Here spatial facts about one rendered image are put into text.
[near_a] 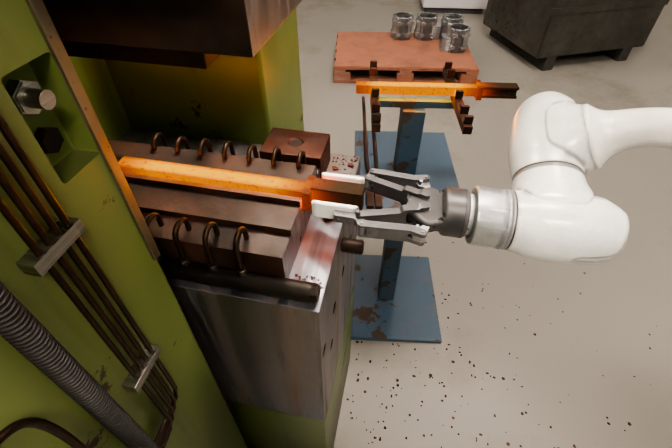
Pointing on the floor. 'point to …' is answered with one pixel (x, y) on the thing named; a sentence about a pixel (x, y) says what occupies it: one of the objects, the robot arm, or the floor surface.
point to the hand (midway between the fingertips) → (336, 196)
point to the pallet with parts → (408, 49)
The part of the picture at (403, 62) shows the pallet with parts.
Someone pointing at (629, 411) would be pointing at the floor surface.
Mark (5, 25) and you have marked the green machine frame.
